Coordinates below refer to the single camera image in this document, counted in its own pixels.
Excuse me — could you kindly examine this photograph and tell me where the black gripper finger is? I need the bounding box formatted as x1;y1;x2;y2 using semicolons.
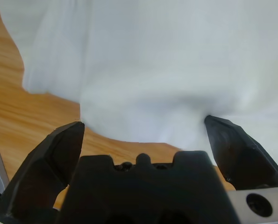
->
203;115;278;191
0;121;86;220

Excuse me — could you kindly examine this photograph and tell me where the white t-shirt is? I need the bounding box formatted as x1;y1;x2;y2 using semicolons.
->
0;0;278;168

